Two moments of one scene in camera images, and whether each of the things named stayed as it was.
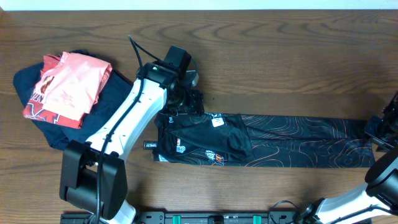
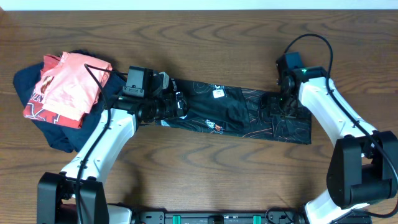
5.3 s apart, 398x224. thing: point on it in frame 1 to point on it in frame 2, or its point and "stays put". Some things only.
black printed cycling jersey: [262, 140] to [233, 110]
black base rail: [190, 217] stays put
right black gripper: [370, 130] to [273, 108]
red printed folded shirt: [34, 109] stays put
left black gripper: [196, 100] to [168, 112]
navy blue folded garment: [59, 137] stays put
